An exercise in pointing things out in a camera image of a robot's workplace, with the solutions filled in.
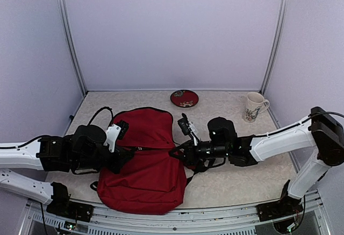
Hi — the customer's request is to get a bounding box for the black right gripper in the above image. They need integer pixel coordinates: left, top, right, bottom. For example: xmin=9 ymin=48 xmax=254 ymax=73
xmin=169 ymin=138 xmax=230 ymax=166

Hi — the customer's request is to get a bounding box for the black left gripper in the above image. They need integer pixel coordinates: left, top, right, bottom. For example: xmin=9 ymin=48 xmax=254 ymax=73
xmin=72 ymin=144 xmax=133 ymax=174

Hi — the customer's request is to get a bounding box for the red student backpack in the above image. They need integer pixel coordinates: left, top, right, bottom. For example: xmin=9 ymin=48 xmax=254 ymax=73
xmin=90 ymin=107 xmax=187 ymax=215

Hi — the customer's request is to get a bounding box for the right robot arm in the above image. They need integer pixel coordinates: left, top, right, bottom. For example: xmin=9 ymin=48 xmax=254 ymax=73
xmin=169 ymin=106 xmax=343 ymax=216

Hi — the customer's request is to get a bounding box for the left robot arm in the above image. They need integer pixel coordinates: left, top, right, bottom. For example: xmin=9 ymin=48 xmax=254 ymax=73
xmin=1 ymin=122 xmax=134 ymax=216

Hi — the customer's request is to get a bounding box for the white ceramic mug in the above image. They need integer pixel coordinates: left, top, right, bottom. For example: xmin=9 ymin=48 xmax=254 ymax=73
xmin=242 ymin=92 xmax=270 ymax=123

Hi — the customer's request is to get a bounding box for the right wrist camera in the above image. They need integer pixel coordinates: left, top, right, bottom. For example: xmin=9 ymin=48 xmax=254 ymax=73
xmin=177 ymin=113 xmax=200 ymax=146

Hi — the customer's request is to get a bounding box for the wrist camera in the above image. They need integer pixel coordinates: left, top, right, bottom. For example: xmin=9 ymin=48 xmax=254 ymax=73
xmin=88 ymin=106 xmax=129 ymax=153
xmin=177 ymin=113 xmax=200 ymax=146

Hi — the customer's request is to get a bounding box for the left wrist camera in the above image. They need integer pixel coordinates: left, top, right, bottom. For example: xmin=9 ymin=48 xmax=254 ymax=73
xmin=88 ymin=106 xmax=129 ymax=153

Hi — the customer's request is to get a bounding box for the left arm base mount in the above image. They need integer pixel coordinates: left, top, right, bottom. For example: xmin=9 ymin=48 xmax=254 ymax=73
xmin=46 ymin=182 xmax=94 ymax=223

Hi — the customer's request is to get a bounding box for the aluminium front rail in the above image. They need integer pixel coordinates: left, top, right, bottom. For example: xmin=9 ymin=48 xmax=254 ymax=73
xmin=18 ymin=189 xmax=334 ymax=235

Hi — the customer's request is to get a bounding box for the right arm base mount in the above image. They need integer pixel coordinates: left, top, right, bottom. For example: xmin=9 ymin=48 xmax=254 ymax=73
xmin=256 ymin=180 xmax=304 ymax=222

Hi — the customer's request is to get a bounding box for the right aluminium frame post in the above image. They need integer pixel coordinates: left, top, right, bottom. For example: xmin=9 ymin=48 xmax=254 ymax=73
xmin=260 ymin=0 xmax=289 ymax=95

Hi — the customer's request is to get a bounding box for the aluminium frame post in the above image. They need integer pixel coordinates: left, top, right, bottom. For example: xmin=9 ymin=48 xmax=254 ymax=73
xmin=260 ymin=0 xmax=289 ymax=95
xmin=58 ymin=0 xmax=88 ymax=98

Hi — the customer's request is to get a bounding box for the left aluminium frame post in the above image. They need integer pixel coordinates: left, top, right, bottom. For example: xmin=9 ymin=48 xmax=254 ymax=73
xmin=58 ymin=0 xmax=88 ymax=98

